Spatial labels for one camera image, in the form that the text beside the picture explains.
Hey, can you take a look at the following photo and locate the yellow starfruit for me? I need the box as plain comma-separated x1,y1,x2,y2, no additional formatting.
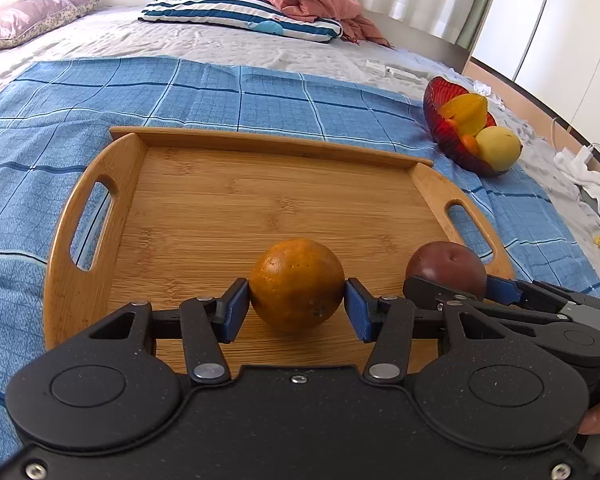
440,93,490,137

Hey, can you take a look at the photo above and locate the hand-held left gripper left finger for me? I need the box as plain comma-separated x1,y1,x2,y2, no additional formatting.
87,277,253,386

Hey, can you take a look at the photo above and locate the red glass bowl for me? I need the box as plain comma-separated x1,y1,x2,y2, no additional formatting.
423,76,524,177

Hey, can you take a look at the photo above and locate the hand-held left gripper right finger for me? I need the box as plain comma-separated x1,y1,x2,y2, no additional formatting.
343,277,528,386

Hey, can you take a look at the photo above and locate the white charger cable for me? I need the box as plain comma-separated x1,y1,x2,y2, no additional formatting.
549,117,600,177

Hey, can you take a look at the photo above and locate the blue checked cloth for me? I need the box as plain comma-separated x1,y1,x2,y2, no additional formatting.
0,56,600,471

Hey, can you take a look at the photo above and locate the yellow pear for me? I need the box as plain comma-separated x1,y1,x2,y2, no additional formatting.
475,126,523,172

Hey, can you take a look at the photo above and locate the blue striped pillow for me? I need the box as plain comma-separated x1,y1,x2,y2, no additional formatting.
139,0,344,44

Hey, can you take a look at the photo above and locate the grey bed sheet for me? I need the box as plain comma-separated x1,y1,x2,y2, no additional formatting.
0,2,600,311

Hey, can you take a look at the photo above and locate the purple floral pillow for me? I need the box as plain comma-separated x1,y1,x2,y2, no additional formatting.
0,0,105,55

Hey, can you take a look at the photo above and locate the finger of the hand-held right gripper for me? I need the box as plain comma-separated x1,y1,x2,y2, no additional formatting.
485,275,573,313
403,275,487,312

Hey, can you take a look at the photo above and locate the dark red passion fruit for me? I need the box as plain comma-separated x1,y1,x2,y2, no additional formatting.
405,241,488,302

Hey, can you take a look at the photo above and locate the wooden tray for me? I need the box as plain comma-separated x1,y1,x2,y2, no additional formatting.
43,126,516,379

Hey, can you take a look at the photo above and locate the small white crumpled cloth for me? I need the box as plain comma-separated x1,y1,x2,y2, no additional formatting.
472,80,506,110

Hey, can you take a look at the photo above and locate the long white box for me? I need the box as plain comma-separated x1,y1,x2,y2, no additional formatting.
385,66,427,84

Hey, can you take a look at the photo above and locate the white wardrobe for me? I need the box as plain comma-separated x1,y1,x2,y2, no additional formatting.
470,0,600,171

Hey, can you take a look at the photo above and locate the large orange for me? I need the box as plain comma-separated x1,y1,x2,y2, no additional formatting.
249,239,346,334

